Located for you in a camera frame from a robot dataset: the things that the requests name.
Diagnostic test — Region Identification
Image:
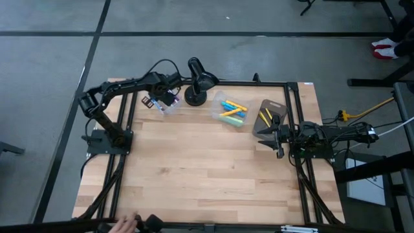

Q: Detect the blue highlighter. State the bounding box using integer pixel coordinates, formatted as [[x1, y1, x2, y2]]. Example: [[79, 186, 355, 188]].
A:
[[226, 105, 246, 118]]

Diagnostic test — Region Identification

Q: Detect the black handheld object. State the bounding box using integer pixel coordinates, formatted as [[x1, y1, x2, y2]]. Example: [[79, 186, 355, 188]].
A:
[[135, 213, 165, 233]]

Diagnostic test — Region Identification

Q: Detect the yellow power cable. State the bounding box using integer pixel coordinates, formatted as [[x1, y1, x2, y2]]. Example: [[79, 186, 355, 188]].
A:
[[338, 96, 396, 121]]

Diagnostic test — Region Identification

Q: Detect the silver metal bracket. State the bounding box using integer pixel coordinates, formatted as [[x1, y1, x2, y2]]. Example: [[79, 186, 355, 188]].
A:
[[280, 225, 320, 233]]

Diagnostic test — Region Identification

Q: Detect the white cable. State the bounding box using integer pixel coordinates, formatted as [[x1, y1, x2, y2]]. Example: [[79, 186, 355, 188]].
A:
[[376, 115, 414, 139]]

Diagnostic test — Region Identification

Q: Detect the red and white shoe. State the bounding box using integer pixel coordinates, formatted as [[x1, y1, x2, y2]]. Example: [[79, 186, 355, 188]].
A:
[[372, 47, 399, 60], [370, 38, 398, 50]]

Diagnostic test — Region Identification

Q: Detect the orange-yellow highlighter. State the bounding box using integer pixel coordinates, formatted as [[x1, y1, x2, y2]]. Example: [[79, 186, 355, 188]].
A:
[[225, 100, 248, 113]]

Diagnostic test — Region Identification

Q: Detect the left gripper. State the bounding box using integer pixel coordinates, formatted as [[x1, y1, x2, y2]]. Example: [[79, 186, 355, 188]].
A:
[[141, 72, 184, 109]]

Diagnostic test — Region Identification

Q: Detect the black desk frame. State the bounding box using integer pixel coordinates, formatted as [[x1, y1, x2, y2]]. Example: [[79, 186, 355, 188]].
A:
[[347, 0, 414, 88]]

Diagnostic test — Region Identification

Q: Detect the lime highlighter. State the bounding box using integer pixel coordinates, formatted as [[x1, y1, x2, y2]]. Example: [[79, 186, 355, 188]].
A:
[[223, 115, 245, 126]]

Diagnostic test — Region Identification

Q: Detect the black furniture foot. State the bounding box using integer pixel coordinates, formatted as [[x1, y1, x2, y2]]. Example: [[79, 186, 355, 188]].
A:
[[0, 140, 26, 156]]

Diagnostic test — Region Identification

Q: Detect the black desk crossbar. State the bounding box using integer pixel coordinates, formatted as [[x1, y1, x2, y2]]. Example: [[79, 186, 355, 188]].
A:
[[334, 150, 414, 185]]

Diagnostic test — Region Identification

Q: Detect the black table frame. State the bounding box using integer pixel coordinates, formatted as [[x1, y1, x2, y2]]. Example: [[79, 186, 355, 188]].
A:
[[73, 71, 346, 227]]

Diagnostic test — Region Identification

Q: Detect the person's leg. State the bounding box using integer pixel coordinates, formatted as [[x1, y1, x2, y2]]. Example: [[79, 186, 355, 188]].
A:
[[391, 12, 414, 58]]

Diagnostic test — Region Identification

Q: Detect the green highlighter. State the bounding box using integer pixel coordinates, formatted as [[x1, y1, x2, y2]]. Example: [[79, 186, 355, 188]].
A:
[[218, 116, 243, 128]]

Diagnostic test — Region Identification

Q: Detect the person's hand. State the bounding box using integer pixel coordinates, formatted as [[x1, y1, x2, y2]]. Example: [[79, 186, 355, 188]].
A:
[[108, 213, 139, 233]]

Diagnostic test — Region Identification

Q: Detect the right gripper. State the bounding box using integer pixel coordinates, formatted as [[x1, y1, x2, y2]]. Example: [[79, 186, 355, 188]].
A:
[[257, 113, 300, 159]]

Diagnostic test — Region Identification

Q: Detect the grey plastic bin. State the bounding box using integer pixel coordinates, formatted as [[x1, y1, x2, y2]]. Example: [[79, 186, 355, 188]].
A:
[[251, 98, 289, 140]]

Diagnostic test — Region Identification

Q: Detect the white box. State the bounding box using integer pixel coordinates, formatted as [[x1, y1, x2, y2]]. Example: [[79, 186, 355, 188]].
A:
[[345, 157, 387, 207]]

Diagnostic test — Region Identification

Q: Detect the black left camera cable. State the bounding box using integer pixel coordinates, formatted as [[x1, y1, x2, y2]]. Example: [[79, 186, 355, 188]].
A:
[[142, 58, 182, 82]]

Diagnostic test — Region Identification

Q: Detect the clear plastic bin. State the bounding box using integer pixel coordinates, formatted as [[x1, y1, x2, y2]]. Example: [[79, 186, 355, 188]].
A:
[[210, 90, 252, 128], [149, 87, 184, 117]]

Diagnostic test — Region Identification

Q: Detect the black chair leg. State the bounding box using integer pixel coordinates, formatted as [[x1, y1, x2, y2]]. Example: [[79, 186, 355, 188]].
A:
[[299, 0, 317, 16]]

